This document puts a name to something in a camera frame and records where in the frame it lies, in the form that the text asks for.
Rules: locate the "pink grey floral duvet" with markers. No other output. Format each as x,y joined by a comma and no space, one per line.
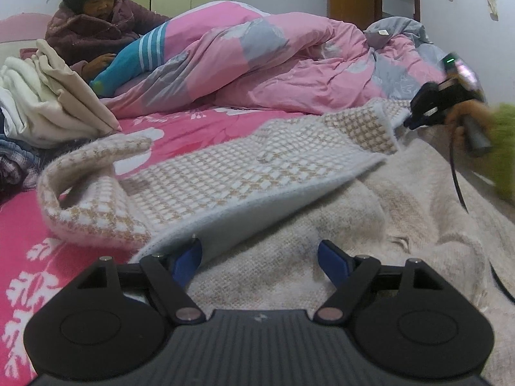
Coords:
257,56

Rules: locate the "blue striped blanket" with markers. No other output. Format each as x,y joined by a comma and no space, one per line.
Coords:
128,56

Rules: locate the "blue denim garment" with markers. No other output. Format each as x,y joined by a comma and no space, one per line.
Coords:
16,165

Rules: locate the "beige white checked coat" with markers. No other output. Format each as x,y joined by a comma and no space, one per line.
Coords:
257,173

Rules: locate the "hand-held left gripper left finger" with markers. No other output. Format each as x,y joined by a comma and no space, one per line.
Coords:
187,265

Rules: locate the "cream folded garment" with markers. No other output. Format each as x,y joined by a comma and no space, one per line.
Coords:
68,88

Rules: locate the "person's right hand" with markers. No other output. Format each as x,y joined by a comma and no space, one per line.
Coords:
454,122

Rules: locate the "pink bed headboard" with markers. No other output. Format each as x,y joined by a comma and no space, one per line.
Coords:
20,28

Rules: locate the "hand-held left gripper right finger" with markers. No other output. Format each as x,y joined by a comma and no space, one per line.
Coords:
334,263

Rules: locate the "white folded garment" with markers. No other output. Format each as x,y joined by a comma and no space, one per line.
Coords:
24,100

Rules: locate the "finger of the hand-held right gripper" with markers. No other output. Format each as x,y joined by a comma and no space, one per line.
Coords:
418,122
426,98

